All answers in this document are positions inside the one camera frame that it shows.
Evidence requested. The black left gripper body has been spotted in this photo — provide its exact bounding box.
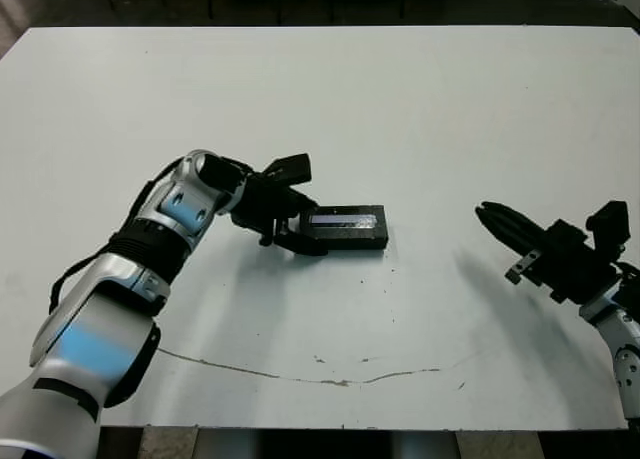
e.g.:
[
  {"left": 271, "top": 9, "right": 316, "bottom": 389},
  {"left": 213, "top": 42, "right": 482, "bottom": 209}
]
[{"left": 230, "top": 171, "right": 322, "bottom": 248}]

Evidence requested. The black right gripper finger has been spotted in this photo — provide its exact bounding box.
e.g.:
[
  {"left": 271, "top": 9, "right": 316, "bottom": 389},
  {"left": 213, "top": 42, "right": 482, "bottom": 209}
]
[
  {"left": 473, "top": 206, "right": 539, "bottom": 258},
  {"left": 480, "top": 200, "right": 551, "bottom": 238}
]

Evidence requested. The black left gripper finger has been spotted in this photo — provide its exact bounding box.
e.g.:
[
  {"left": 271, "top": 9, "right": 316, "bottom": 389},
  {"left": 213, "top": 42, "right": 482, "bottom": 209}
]
[
  {"left": 273, "top": 227, "right": 330, "bottom": 258},
  {"left": 291, "top": 189, "right": 322, "bottom": 216}
]

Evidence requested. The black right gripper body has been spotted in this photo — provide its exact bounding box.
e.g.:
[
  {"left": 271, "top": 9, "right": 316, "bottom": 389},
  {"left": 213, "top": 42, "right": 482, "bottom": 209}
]
[{"left": 503, "top": 217, "right": 629, "bottom": 306}]

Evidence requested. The glossy black box lid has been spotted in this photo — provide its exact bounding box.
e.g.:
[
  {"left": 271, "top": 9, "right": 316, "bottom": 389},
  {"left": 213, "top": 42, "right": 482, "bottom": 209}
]
[{"left": 298, "top": 204, "right": 391, "bottom": 253}]

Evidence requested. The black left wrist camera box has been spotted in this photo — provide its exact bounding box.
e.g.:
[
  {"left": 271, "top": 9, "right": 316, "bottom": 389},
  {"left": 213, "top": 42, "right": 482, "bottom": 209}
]
[{"left": 261, "top": 152, "right": 314, "bottom": 186}]

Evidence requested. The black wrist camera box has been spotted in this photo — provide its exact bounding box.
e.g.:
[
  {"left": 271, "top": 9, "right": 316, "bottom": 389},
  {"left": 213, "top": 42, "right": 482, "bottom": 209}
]
[
  {"left": 261, "top": 152, "right": 314, "bottom": 186},
  {"left": 585, "top": 198, "right": 632, "bottom": 253}
]

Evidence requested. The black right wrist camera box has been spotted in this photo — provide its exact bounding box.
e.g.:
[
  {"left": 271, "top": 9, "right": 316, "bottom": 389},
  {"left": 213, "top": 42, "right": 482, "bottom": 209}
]
[{"left": 585, "top": 198, "right": 632, "bottom": 253}]

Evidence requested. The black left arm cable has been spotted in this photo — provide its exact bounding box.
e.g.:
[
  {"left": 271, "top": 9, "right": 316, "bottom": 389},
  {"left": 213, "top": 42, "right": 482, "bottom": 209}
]
[{"left": 48, "top": 156, "right": 187, "bottom": 316}]

